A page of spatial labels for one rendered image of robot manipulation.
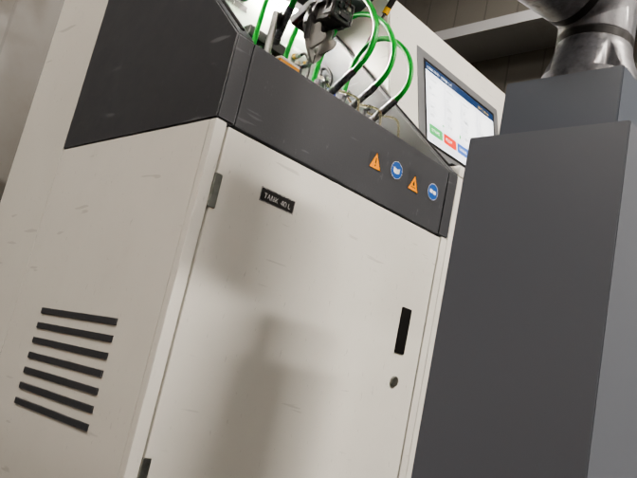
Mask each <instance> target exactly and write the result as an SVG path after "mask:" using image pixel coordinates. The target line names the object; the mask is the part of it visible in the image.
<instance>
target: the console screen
mask: <svg viewBox="0 0 637 478"><path fill-rule="evenodd" d="M417 86H418V127H419V130H420V131H421V132H422V133H423V134H424V135H425V137H426V138H427V139H428V140H429V141H430V142H431V144H432V145H433V146H434V147H435V148H436V149H437V151H438V152H439V153H440V154H441V155H442V156H443V157H444V159H445V160H446V161H447V162H448V163H453V164H455V165H457V166H462V167H464V168H465V163H466V158H467V152H468V146H469V141H470V139H471V138H477V137H486V136H495V135H498V134H499V128H498V115H497V109H495V108H494V107H493V106H492V105H491V104H489V103H488V102H487V101H485V100H484V99H483V98H482V97H481V96H479V95H478V94H477V93H476V92H474V91H473V90H472V89H471V88H470V87H468V86H467V85H466V84H465V83H463V82H462V81H461V80H460V79H458V78H457V77H456V76H455V75H454V74H452V73H451V72H450V71H449V70H447V69H446V68H445V67H444V66H443V65H441V64H440V63H439V62H437V61H436V60H435V59H434V58H433V57H431V56H430V55H429V54H428V53H427V52H425V51H424V50H423V49H422V48H421V47H419V46H418V45H417Z"/></svg>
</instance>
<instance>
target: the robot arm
mask: <svg viewBox="0 0 637 478"><path fill-rule="evenodd" d="M518 1H519V2H520V3H521V4H523V5H524V6H526V7H527V8H529V9H531V10H532V11H534V12H535V13H537V14H538V15H540V16H541V17H543V18H544V19H545V20H547V21H548V22H550V23H551V24H553V25H554V26H556V27H557V29H558V32H557V38H556V45H555V54H554V56H553V58H552V59H551V61H550V62H549V64H548V66H547V68H546V70H545V72H544V74H543V76H542V77H541V79H542V78H548V77H554V76H560V75H566V74H572V73H577V72H583V71H589V70H594V69H600V68H606V67H612V66H617V65H624V66H625V67H626V68H627V69H628V71H629V72H630V73H631V75H632V76H633V77H634V78H635V80H636V81H637V69H636V66H635V63H634V59H633V49H634V43H635V35H636V28H637V0H518ZM347 4H349V6H348V5H347ZM354 12H355V6H353V5H352V0H351V1H350V0H308V1H307V2H306V3H305V4H304V5H303V6H302V7H301V8H300V9H299V10H297V11H296V12H295V13H294V14H293V15H292V16H291V18H290V21H291V24H292V25H293V26H294V27H296V28H298V29H299V30H300V31H302V32H303V38H304V40H305V46H306V50H307V54H308V58H309V61H310V63H312V64H315V63H316V62H318V61H319V60H320V59H321V57H322V56H323V54H325V53H327V52H329V51H331V50H332V49H334V48H335V47H336V45H337V41H335V40H333V39H334V36H335V31H334V29H336V30H337V31H340V30H343V29H345V28H348V27H350V26H351V24H352V21H353V16H354ZM351 14H352V16H351ZM350 19H351V20H350Z"/></svg>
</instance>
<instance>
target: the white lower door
mask: <svg viewBox="0 0 637 478"><path fill-rule="evenodd" d="M439 241H440V238H439V237H437V236H435V235H434V234H432V233H430V232H428V231H426V230H423V229H421V228H419V227H417V226H416V225H414V224H412V223H411V222H409V221H407V220H405V219H403V218H401V217H399V216H398V215H396V214H394V213H392V212H390V211H387V210H385V209H383V208H382V207H380V206H378V205H376V204H374V203H373V202H371V201H369V200H367V199H365V198H364V197H362V196H360V195H358V194H356V193H353V192H351V191H349V190H347V189H346V188H344V187H342V186H340V185H338V184H336V183H335V182H333V181H331V180H329V179H328V178H326V177H324V176H322V175H319V174H317V173H315V172H313V171H311V170H310V169H308V168H306V167H304V166H302V165H300V164H299V163H297V162H295V161H294V160H292V159H290V158H288V157H286V156H283V155H281V154H279V153H277V152H276V151H274V150H272V149H270V148H268V147H266V146H264V145H262V144H261V143H259V142H258V141H256V140H254V139H252V138H249V137H247V136H245V135H243V134H241V133H240V132H238V131H236V130H234V129H232V128H230V127H227V128H226V131H225V134H224V138H223V142H222V146H221V150H220V154H219V157H218V161H217V165H216V169H215V173H214V177H213V180H212V183H211V187H210V191H209V198H208V202H207V206H206V209H205V213H204V217H203V221H202V225H201V229H200V232H199V236H198V239H197V243H196V247H195V251H194V254H193V258H192V262H191V269H190V273H189V277H188V281H187V284H186V288H185V291H184V295H183V299H182V303H181V306H180V310H179V314H178V318H177V322H176V326H175V329H174V333H173V340H172V344H171V347H170V351H169V355H168V358H167V362H166V366H165V370H164V374H163V378H162V381H161V385H160V389H159V393H158V397H157V400H156V403H155V410H154V414H153V418H152V422H151V426H150V429H149V433H148V437H147V441H146V445H145V449H144V452H143V455H142V459H141V463H140V467H139V471H138V475H137V478H397V474H398V470H399V464H400V458H401V453H402V448H403V443H404V437H405V431H406V427H407V421H408V416H409V410H410V401H411V395H412V390H413V384H414V379H415V374H416V368H417V363H418V358H419V353H420V347H421V341H422V337H423V331H424V326H425V320H426V314H427V310H428V300H429V294H430V289H431V284H432V278H433V273H434V268H435V262H436V257H437V251H438V247H439Z"/></svg>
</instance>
